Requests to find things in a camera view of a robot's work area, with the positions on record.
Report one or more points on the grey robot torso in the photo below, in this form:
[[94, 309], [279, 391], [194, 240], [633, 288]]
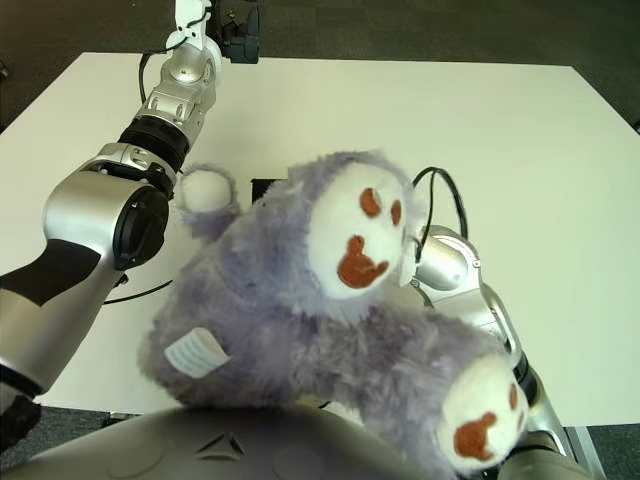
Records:
[[200, 445]]

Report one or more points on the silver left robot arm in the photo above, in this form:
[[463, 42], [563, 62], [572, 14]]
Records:
[[115, 200]]

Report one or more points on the white floor item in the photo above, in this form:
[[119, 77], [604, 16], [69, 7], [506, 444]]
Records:
[[636, 127]]

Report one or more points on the white table leg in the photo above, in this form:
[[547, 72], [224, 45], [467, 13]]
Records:
[[582, 447]]

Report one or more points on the purple plush bunny doll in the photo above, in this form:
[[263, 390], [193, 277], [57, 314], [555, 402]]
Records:
[[310, 320]]

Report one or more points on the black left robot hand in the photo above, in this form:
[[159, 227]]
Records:
[[240, 35]]

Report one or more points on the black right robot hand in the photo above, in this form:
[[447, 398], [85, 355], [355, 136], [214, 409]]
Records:
[[262, 187]]

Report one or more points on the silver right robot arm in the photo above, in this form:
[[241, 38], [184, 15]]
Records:
[[470, 280]]

